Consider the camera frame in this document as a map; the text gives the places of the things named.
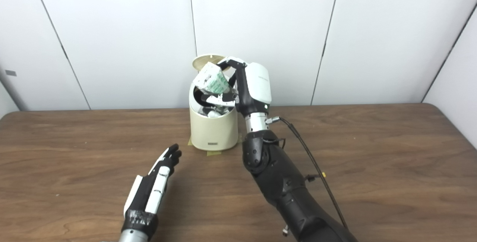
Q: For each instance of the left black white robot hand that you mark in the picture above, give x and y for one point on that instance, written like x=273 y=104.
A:
x=149 y=193

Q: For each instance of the white green milk carton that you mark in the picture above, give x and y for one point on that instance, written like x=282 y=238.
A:
x=212 y=79

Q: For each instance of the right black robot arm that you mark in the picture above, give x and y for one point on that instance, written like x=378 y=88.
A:
x=283 y=182

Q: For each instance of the small gray wall label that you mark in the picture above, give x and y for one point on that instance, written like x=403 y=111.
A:
x=10 y=73

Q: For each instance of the cream-colored bin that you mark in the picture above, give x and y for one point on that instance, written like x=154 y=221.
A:
x=213 y=132

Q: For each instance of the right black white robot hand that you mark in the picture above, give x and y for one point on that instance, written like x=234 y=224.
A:
x=257 y=85

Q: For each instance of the round cream bin lid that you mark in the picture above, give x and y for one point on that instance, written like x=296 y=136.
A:
x=203 y=61

